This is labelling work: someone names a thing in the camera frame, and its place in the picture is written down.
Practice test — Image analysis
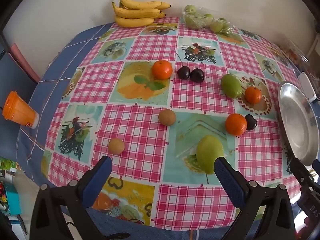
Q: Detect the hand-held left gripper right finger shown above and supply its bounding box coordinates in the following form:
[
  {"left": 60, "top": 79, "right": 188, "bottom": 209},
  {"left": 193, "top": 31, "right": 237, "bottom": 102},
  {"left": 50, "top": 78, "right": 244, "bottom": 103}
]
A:
[{"left": 214, "top": 156, "right": 297, "bottom": 240}]

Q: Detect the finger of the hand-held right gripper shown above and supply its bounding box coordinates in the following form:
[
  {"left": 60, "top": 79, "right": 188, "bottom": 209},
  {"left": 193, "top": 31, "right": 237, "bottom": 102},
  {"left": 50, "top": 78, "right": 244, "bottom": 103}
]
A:
[
  {"left": 291, "top": 157, "right": 315, "bottom": 188},
  {"left": 312, "top": 159, "right": 320, "bottom": 181}
]

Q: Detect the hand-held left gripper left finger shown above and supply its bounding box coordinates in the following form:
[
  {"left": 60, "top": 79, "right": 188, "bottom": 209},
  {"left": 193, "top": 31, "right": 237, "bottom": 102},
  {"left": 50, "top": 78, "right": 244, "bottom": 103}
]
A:
[{"left": 29, "top": 155, "right": 130, "bottom": 240}]

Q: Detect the yellow-green mango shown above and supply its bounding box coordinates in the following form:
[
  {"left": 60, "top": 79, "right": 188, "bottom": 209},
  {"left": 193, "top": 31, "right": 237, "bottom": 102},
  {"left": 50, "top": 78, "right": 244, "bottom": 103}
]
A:
[{"left": 196, "top": 135, "right": 225, "bottom": 175}]

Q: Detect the round metal plate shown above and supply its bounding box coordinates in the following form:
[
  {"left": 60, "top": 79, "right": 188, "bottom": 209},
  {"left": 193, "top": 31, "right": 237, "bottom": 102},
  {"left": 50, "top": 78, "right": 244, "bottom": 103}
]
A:
[{"left": 278, "top": 81, "right": 320, "bottom": 167}]

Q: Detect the orange tangerine with stem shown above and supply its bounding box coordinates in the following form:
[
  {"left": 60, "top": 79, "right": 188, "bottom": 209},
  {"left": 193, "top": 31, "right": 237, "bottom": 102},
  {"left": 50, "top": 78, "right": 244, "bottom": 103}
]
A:
[{"left": 244, "top": 86, "right": 262, "bottom": 104}]

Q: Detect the green mango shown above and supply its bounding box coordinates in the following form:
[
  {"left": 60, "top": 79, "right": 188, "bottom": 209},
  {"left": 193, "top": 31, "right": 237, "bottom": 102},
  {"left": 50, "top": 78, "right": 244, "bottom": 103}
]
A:
[{"left": 221, "top": 74, "right": 242, "bottom": 98}]

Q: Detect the pile of small green fruits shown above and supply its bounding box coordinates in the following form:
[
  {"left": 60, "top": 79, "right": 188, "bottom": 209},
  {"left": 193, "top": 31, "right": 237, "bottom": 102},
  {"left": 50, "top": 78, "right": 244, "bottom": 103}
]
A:
[{"left": 184, "top": 4, "right": 234, "bottom": 34}]

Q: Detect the pink checked printed tablecloth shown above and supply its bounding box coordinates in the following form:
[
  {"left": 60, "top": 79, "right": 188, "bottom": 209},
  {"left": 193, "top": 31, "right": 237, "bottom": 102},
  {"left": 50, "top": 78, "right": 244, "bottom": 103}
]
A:
[{"left": 41, "top": 17, "right": 304, "bottom": 230}]

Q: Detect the white power box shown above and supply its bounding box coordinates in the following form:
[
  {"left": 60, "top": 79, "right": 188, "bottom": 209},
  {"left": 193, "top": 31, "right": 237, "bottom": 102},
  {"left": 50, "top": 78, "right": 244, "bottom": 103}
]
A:
[{"left": 297, "top": 72, "right": 317, "bottom": 103}]

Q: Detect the colourful cardboard box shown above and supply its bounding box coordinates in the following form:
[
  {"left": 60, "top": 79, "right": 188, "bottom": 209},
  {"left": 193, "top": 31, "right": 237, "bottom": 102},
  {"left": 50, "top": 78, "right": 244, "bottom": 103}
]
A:
[{"left": 0, "top": 156, "right": 22, "bottom": 217}]

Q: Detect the orange plastic cup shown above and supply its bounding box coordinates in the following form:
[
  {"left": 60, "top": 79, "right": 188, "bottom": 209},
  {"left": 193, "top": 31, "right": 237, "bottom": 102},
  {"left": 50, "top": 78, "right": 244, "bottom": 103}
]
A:
[{"left": 2, "top": 91, "right": 40, "bottom": 130}]

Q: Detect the pile of loose brown longans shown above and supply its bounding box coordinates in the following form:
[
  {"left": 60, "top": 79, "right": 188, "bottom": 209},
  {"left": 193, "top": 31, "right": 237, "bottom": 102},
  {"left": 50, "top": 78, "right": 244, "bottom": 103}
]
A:
[{"left": 281, "top": 45, "right": 300, "bottom": 63}]

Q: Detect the clear plastic clamshell container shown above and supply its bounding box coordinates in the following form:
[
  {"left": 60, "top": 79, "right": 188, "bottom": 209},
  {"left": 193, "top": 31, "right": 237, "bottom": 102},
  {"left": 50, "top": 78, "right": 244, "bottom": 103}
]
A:
[{"left": 277, "top": 39, "right": 309, "bottom": 68}]

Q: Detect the pink board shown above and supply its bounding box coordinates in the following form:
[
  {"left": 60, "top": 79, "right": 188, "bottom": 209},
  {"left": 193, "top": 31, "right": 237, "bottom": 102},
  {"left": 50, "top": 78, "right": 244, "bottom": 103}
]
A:
[{"left": 10, "top": 43, "right": 40, "bottom": 83}]

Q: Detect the clear plastic punnet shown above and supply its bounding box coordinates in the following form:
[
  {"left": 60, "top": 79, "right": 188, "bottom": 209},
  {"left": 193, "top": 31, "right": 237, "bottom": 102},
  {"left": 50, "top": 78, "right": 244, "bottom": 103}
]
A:
[{"left": 182, "top": 4, "right": 237, "bottom": 36}]

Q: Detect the yellow banana bunch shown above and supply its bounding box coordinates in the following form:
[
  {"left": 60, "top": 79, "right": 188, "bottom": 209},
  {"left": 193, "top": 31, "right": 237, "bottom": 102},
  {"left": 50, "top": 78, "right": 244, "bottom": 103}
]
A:
[{"left": 111, "top": 0, "right": 172, "bottom": 28}]

